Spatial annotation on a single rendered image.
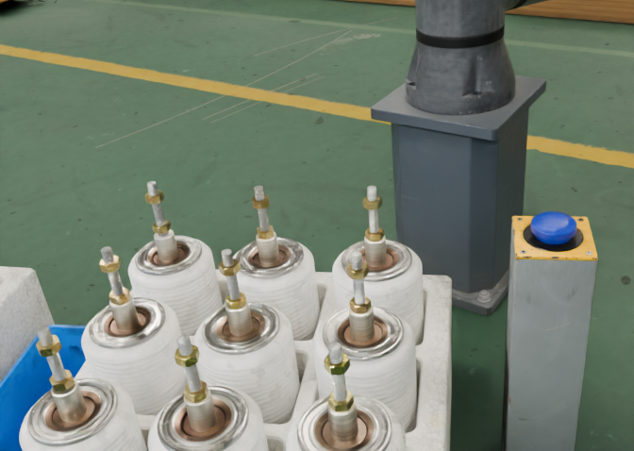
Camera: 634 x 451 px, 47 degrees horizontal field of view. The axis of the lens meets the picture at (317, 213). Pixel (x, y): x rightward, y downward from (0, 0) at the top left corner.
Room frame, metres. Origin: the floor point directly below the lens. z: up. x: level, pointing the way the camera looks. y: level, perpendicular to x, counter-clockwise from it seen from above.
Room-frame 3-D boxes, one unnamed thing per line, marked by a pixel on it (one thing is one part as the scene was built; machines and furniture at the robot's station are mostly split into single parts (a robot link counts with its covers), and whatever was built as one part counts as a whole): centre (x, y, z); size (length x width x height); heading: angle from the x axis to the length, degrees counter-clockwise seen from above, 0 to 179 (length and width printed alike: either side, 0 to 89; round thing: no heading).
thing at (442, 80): (0.95, -0.22, 0.35); 0.15 x 0.15 x 0.10
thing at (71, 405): (0.46, 0.23, 0.26); 0.02 x 0.02 x 0.03
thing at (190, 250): (0.69, 0.17, 0.25); 0.08 x 0.08 x 0.01
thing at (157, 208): (0.69, 0.17, 0.31); 0.01 x 0.01 x 0.08
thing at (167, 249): (0.69, 0.17, 0.26); 0.02 x 0.02 x 0.03
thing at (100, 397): (0.46, 0.23, 0.25); 0.08 x 0.08 x 0.01
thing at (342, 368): (0.41, 0.00, 0.32); 0.02 x 0.02 x 0.01; 28
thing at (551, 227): (0.55, -0.21, 0.32); 0.04 x 0.04 x 0.02
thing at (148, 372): (0.58, 0.20, 0.16); 0.10 x 0.10 x 0.18
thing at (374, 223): (0.64, -0.06, 0.30); 0.01 x 0.01 x 0.08
